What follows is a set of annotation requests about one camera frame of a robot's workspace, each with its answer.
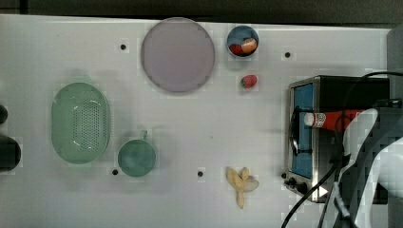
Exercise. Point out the red plush ketchup bottle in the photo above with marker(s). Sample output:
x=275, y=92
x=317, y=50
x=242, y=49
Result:
x=337, y=120

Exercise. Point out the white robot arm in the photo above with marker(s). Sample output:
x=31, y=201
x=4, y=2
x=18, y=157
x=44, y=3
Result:
x=372, y=145

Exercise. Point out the black steel toaster oven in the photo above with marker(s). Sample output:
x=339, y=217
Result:
x=312, y=150

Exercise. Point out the red toy strawberry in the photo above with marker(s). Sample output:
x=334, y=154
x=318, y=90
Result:
x=248, y=81

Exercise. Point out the lilac round plate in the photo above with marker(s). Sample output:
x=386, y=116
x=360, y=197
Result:
x=178, y=55

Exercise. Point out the red toy fruit in cup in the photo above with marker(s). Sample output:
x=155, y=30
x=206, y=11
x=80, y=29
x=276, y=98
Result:
x=236, y=49

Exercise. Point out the green measuring cup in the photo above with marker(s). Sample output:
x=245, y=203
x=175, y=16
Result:
x=137, y=157

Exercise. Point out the peeled toy banana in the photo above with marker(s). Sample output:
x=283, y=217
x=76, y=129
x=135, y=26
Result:
x=242, y=182

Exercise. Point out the orange toy fruit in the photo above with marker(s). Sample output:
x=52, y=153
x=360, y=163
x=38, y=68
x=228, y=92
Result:
x=249, y=45

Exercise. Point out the blue cup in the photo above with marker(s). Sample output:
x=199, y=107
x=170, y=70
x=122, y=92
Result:
x=240, y=33

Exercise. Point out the green oval colander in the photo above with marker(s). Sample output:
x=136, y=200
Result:
x=80, y=123

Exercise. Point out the small black pot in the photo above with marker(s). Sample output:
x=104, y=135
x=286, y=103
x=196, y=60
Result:
x=3, y=114

